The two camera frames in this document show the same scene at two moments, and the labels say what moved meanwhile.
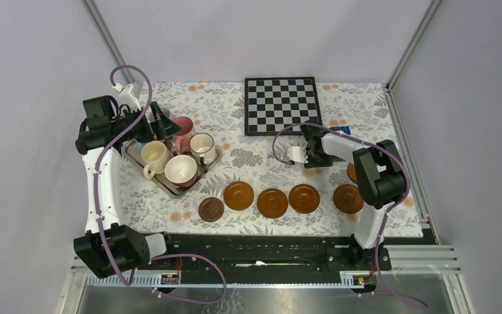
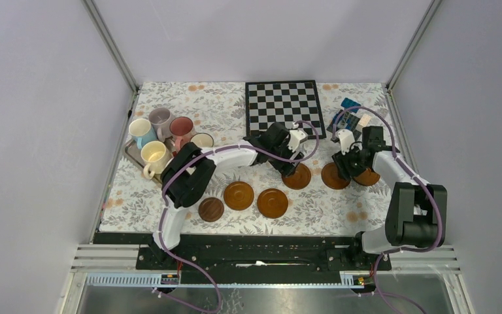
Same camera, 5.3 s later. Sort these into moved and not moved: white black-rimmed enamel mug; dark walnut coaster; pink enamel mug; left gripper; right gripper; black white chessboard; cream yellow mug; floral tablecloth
Moved: left gripper; right gripper
Not moved: floral tablecloth; white black-rimmed enamel mug; pink enamel mug; dark walnut coaster; cream yellow mug; black white chessboard
